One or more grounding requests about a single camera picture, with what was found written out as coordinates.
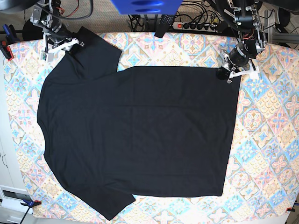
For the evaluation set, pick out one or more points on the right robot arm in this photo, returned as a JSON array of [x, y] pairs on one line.
[[48, 15]]

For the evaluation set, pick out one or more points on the black remote control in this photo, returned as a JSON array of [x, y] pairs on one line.
[[164, 25]]

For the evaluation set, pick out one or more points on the patterned tablecloth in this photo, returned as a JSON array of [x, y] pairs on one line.
[[262, 178]]

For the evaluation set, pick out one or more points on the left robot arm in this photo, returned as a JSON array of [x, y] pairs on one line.
[[242, 16]]

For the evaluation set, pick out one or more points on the white cabinet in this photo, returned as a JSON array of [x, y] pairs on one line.
[[10, 175]]

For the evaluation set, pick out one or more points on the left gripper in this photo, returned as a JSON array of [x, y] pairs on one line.
[[233, 61]]

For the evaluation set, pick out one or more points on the bottom right clamp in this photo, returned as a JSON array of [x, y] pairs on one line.
[[290, 209]]

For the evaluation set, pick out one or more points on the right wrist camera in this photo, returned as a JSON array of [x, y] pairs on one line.
[[47, 57]]

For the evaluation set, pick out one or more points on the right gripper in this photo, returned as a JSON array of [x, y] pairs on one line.
[[59, 36]]

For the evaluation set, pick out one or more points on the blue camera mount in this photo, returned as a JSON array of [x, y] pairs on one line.
[[147, 6]]

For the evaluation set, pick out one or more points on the black round stool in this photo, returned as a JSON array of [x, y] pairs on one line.
[[32, 30]]

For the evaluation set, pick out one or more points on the black T-shirt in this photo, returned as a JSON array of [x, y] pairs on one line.
[[147, 130]]

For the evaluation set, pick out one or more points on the white power strip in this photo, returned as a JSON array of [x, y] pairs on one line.
[[205, 27]]

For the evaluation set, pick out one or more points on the bottom left blue clamp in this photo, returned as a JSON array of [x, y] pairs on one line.
[[29, 204]]

